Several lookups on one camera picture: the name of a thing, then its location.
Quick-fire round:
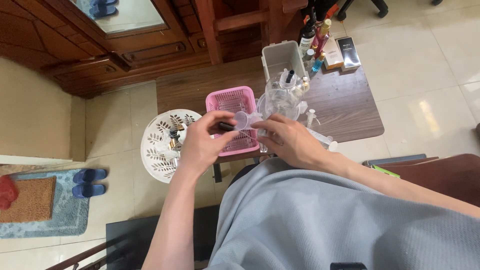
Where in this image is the brown wooden furniture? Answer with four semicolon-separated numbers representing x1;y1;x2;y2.
369;153;480;208

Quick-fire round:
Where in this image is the person's grey shirt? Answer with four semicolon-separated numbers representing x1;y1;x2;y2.
205;157;480;270

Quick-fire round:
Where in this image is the small clear plastic funnel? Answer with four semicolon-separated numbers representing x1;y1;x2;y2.
233;111;264;131

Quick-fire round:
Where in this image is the brown door mat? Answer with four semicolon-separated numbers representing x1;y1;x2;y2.
0;176;57;224

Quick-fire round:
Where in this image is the small blue liquid bottle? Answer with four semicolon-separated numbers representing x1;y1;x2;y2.
311;52;326;73

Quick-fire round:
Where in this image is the red cloth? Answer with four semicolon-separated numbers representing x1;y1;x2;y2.
0;175;19;211

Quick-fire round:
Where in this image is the wooden cabinet with mirror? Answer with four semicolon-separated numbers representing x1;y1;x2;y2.
0;0;308;100

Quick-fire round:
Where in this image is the blue bath mat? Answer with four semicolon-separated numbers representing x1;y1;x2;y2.
0;169;91;239

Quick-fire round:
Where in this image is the grey plastic bin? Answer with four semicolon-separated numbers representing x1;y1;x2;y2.
261;40;309;82

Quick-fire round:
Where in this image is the small clear bottle silver cap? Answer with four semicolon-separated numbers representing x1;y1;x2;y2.
303;49;316;72

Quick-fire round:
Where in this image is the person's left hand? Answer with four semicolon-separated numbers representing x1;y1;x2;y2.
179;110;240;178

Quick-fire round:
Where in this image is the large clear plastic syringe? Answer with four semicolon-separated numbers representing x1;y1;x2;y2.
305;127;339;152

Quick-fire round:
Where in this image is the person's right hand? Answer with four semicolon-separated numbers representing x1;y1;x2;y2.
251;113;334;171

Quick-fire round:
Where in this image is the black chair seat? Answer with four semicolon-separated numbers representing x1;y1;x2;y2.
106;204;222;270

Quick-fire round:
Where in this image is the green flat item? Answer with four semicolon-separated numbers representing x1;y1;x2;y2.
371;165;401;179

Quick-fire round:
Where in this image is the beige perfume box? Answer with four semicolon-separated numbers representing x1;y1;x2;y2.
322;36;344;70

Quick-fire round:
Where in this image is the black pump bottle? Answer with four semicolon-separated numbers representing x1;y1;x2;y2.
298;7;317;58

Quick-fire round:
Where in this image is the grey flat board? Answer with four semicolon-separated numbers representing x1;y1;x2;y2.
362;153;427;166

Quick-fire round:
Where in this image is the large clear glass bottle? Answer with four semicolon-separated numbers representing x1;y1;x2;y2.
259;69;309;121

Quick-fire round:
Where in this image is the brown wooden table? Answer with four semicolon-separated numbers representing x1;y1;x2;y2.
156;56;385;184

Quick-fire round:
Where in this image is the black office chair base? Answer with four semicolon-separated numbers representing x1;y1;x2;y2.
336;0;444;22

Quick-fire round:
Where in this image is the black perfume box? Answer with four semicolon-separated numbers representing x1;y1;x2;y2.
336;36;362;72

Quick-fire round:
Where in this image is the pink plastic basket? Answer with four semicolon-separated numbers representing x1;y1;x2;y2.
205;86;262;157

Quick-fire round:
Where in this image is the white round plastic basket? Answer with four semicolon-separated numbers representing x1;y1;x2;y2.
140;109;211;184

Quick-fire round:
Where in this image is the pink perfume bottle gold cap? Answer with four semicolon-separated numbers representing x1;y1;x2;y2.
312;19;332;59

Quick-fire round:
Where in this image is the small clear glass vial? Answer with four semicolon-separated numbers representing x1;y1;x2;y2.
257;127;269;154

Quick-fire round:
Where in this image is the blue slipper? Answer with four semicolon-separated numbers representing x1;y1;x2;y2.
71;183;107;199
73;169;108;184

